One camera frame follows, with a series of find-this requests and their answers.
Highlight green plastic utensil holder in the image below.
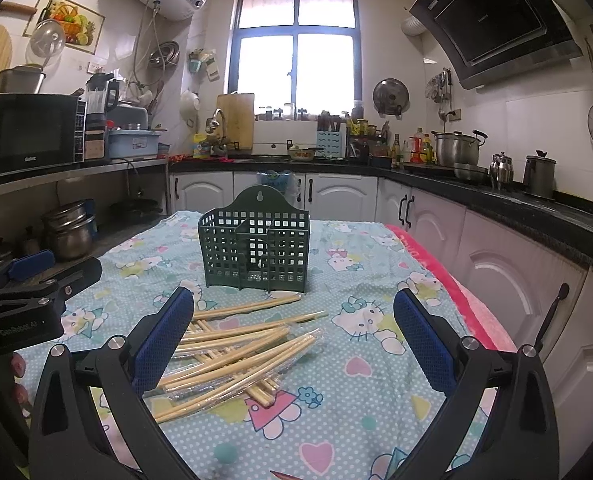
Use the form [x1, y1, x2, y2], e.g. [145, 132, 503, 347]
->
[198, 184, 310, 292]

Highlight person's left hand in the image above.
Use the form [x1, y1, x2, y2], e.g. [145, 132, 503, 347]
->
[11, 352, 32, 418]

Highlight steel pots on shelf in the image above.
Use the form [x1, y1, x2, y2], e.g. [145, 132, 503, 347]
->
[42, 200, 97, 261]

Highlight Hello Kitty blue tablecloth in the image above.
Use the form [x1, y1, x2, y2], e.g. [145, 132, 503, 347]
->
[13, 209, 500, 480]

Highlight steel bowl on counter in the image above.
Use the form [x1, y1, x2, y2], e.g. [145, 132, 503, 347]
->
[453, 162, 488, 182]

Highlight black microwave oven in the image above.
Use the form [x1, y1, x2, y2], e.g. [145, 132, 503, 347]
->
[0, 93, 86, 177]

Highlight steel kettle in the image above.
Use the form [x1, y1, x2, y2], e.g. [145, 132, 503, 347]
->
[489, 152, 513, 190]

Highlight red oil bottle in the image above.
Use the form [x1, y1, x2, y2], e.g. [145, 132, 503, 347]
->
[410, 127, 424, 164]

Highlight large steel stock pot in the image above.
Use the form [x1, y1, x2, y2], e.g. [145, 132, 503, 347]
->
[432, 130, 488, 167]

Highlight steel canister with lid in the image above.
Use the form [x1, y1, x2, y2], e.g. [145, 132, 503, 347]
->
[523, 150, 557, 198]

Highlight blue dish rack tub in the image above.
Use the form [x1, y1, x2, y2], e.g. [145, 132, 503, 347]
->
[108, 129, 160, 159]

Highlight blue hanging trash basket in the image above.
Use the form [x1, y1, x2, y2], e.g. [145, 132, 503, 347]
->
[257, 170, 293, 195]

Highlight blue knife block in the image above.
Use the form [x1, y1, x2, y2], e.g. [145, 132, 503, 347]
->
[316, 131, 346, 159]

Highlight blender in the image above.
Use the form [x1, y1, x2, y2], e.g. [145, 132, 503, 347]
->
[85, 73, 120, 131]

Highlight hanging pot lid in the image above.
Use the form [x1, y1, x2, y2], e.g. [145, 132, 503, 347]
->
[372, 78, 410, 117]

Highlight wooden cutting board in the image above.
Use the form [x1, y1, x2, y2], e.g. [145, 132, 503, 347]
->
[216, 93, 255, 151]

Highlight black range hood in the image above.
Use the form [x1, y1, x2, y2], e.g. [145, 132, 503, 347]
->
[410, 0, 583, 90]

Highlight window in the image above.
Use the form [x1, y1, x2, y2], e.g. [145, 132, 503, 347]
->
[227, 0, 363, 114]

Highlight glass lid on wall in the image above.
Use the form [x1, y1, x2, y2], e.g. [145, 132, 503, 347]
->
[26, 18, 66, 68]

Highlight fruit picture on wall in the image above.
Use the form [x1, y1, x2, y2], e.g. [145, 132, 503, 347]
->
[23, 0, 106, 54]

